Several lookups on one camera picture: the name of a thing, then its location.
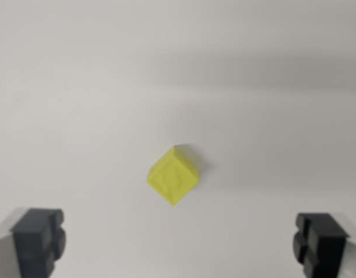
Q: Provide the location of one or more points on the black silver gripper left finger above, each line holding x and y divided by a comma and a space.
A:
33, 240

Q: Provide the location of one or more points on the black silver gripper right finger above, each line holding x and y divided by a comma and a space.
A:
323, 243

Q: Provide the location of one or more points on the yellow cube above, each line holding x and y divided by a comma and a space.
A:
172, 178

